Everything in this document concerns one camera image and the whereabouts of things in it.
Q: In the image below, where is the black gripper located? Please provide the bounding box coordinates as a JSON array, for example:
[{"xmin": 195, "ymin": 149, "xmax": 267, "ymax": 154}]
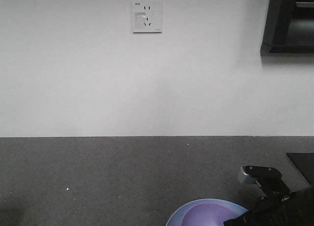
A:
[{"xmin": 223, "ymin": 165, "xmax": 314, "ymax": 226}]

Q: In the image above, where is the black gas stove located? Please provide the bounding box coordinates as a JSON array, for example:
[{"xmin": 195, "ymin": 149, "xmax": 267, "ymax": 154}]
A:
[{"xmin": 286, "ymin": 152, "xmax": 314, "ymax": 185}]

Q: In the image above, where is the blue plastic plate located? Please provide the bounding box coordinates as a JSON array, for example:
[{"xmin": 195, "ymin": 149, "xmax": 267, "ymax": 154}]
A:
[{"xmin": 166, "ymin": 199, "xmax": 247, "ymax": 226}]

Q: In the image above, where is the purple plastic bowl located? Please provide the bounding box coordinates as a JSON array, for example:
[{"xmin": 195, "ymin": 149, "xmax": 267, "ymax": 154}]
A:
[{"xmin": 182, "ymin": 203, "xmax": 239, "ymax": 226}]

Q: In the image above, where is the black range hood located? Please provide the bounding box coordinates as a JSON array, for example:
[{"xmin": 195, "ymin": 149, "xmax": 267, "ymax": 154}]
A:
[{"xmin": 261, "ymin": 0, "xmax": 314, "ymax": 53}]

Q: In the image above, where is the white right wall socket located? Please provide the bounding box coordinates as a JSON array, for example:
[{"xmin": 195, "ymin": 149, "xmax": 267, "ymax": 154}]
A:
[{"xmin": 131, "ymin": 0, "xmax": 162, "ymax": 33}]

